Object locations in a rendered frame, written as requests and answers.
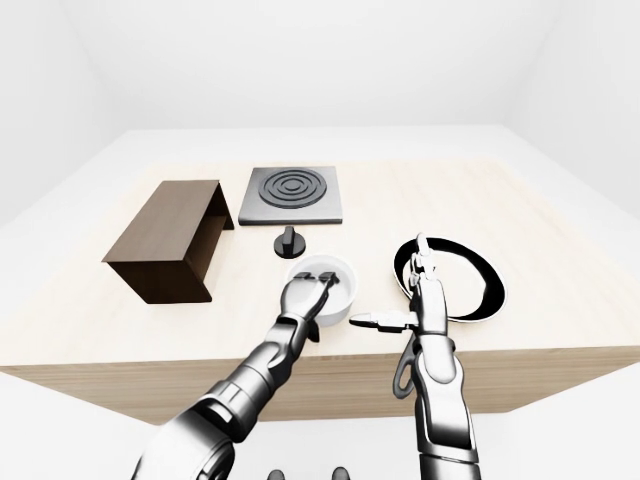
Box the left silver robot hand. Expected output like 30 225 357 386
277 270 342 345

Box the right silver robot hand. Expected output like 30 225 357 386
348 232 450 339

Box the white bowl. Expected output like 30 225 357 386
285 254 359 329

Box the dark wooden cabinet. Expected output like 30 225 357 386
101 179 235 305

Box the round black stove knob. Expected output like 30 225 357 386
273 225 309 260

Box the black frying pan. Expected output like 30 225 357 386
392 233 507 400

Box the flat dark stove plate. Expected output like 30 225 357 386
237 166 344 226

